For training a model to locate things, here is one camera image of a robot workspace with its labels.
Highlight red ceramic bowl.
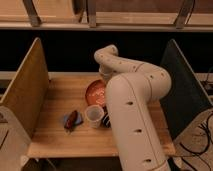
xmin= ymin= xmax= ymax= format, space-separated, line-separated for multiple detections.
xmin=85 ymin=79 xmax=106 ymax=107

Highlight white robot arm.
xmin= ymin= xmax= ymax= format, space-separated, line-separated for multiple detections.
xmin=94 ymin=45 xmax=171 ymax=171

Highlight translucent plastic cup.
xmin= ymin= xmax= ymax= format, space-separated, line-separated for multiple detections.
xmin=85 ymin=105 xmax=104 ymax=128

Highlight black rectangular box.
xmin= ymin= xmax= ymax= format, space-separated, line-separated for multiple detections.
xmin=102 ymin=106 xmax=111 ymax=128

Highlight red brown toy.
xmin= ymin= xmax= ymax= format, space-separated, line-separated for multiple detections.
xmin=64 ymin=110 xmax=78 ymax=130

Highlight left wooden side panel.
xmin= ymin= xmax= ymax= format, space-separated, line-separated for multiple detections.
xmin=0 ymin=38 xmax=49 ymax=141

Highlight black cables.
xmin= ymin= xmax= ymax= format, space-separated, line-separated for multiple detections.
xmin=178 ymin=113 xmax=213 ymax=171

